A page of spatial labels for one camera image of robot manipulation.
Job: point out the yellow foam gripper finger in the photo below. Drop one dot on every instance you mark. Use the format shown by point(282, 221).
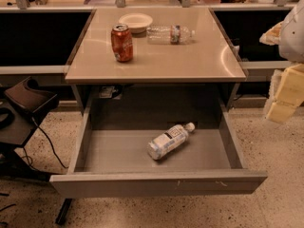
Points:
point(272, 36)
point(286, 93)

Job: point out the blue labelled plastic bottle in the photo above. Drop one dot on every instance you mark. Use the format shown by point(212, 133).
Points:
point(169, 140)

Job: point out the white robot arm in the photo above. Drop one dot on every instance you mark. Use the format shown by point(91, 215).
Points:
point(291, 44)

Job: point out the clear plastic water bottle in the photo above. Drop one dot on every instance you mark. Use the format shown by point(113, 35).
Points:
point(169, 35)

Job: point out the power strip under counter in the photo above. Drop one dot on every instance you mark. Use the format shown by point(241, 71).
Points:
point(110, 91)

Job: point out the open grey drawer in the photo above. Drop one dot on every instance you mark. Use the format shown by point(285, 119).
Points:
point(111, 160)

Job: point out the white paper bowl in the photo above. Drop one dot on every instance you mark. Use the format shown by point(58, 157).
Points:
point(137, 22)

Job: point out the orange soda can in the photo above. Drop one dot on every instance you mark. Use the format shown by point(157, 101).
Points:
point(121, 41)

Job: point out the dark brown chair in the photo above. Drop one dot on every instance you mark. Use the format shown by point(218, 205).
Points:
point(22, 110)

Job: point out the black table leg foot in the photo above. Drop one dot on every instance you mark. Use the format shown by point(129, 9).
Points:
point(61, 218)

